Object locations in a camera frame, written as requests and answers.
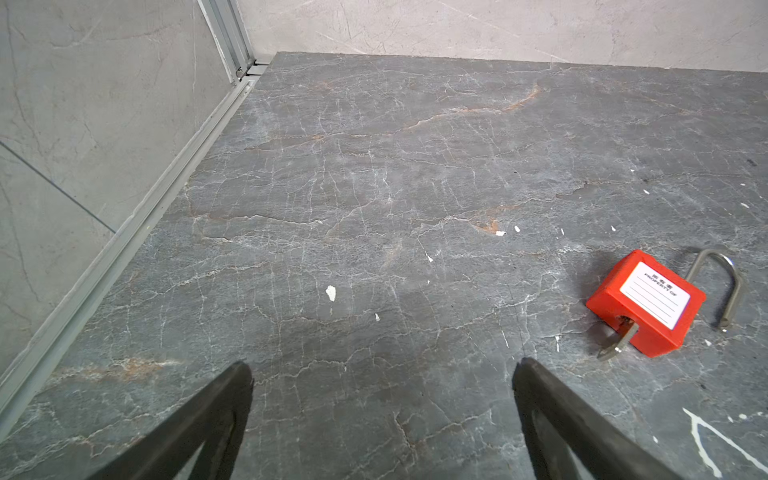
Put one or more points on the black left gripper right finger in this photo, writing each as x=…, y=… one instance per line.
x=561, y=429

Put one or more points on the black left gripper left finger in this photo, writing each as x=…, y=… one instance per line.
x=209, y=427

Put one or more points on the red padlock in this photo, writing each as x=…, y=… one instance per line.
x=652, y=308

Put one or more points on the aluminium frame left rail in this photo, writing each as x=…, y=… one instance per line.
x=107, y=107

